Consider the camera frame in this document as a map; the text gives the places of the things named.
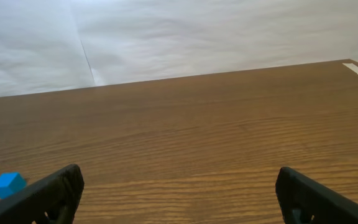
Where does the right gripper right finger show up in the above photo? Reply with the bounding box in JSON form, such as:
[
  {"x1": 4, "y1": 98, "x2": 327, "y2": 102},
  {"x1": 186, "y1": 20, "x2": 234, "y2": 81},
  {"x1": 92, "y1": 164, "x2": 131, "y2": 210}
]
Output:
[{"x1": 275, "y1": 166, "x2": 358, "y2": 224}]

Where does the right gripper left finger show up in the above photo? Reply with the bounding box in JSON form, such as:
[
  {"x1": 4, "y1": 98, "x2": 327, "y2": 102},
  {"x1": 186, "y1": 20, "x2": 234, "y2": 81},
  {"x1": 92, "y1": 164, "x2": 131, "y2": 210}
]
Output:
[{"x1": 0, "y1": 164, "x2": 85, "y2": 224}]

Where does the blue cube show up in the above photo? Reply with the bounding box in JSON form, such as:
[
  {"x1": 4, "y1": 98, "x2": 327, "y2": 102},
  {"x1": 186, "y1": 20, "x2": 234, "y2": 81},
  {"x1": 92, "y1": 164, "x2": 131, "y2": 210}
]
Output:
[{"x1": 0, "y1": 172, "x2": 28, "y2": 200}]

